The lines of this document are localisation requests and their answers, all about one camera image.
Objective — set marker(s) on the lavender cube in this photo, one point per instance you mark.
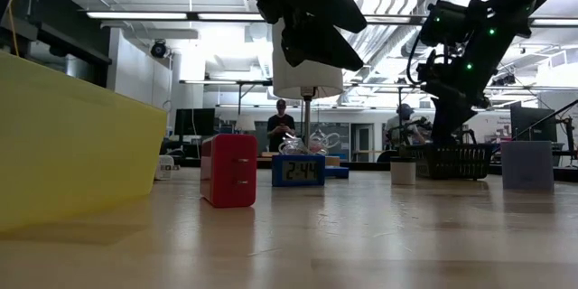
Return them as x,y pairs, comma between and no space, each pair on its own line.
526,167

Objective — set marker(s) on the white cylindrical lamp shade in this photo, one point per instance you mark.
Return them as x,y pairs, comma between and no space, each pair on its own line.
307,83

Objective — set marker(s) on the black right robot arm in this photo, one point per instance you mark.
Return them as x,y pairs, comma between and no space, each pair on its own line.
510,4

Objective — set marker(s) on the background door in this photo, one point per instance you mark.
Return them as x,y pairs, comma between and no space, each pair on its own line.
362,142

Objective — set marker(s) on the blue digital clock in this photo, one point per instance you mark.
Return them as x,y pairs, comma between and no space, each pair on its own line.
298,181

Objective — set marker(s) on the round wooden lamp base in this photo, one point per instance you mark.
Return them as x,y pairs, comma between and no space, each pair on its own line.
332,161

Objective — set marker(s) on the black plastic mesh basket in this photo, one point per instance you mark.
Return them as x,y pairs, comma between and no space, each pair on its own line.
451,162

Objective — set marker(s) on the red wall charger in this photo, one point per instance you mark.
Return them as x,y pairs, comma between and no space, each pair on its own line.
226,171

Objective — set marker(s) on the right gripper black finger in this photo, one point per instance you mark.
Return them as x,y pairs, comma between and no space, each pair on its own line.
447,122

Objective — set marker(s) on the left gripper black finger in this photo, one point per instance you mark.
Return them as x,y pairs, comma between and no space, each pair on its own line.
320,45
338,11

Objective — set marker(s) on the small white background lamp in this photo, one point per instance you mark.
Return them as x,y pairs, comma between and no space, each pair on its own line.
245,123

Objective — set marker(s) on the black ceiling camera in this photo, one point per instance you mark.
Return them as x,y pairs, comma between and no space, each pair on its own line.
158,49

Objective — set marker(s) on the black computer monitor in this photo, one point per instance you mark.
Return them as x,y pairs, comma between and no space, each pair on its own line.
194,122
533,126

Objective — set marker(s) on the yellow translucent plastic bin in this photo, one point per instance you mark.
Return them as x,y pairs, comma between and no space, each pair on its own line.
68,144

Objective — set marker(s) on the teal and white charger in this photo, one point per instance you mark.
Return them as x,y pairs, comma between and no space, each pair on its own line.
165,167

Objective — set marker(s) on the black metal background frame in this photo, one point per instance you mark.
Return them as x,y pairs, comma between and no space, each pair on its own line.
399,99

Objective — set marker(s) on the long ceiling light rail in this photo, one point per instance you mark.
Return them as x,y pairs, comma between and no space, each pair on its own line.
135,15

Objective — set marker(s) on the metal lamp pole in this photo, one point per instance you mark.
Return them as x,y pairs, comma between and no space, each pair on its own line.
307,117

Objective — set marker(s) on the person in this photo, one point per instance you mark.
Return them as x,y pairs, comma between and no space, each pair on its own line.
280,128
402,115

